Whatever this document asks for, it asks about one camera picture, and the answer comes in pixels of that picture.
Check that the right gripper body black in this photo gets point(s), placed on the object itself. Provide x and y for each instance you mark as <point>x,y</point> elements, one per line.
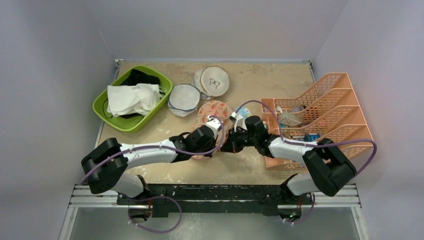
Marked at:
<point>230,145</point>

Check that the floral mesh laundry bag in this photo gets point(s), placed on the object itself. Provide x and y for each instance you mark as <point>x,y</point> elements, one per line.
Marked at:
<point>216,108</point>

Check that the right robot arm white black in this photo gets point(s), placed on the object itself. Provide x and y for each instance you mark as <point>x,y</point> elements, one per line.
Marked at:
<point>329,170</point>

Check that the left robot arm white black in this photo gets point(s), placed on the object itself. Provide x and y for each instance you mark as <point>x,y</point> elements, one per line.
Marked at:
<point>106,165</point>

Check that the beige glasses print laundry bag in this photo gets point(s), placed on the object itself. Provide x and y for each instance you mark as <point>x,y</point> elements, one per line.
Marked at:
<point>212,82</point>

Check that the white round mesh laundry bag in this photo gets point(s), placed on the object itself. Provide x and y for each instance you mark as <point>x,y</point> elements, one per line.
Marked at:
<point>183,100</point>

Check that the blue toothbrush blister pack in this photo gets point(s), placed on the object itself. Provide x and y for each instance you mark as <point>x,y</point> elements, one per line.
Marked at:
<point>243,111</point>

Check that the grey box in organizer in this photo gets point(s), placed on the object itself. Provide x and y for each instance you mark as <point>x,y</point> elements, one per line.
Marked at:
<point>289,119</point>

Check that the blue can in organizer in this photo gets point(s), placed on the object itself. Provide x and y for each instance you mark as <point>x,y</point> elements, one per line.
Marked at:
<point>307,137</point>

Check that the orange plastic file organizer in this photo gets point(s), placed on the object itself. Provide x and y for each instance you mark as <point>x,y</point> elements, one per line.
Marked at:
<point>329,107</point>

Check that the white cloth in bin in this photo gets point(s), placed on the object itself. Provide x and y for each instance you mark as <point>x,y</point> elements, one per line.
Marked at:
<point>140,99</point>

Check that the black garment in bin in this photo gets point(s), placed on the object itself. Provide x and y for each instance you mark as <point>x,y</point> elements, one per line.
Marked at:
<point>138,77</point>

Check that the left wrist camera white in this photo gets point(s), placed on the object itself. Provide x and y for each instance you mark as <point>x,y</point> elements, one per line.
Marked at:
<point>215,124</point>

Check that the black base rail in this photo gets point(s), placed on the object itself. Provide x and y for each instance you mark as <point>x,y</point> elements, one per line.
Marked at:
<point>268,200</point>

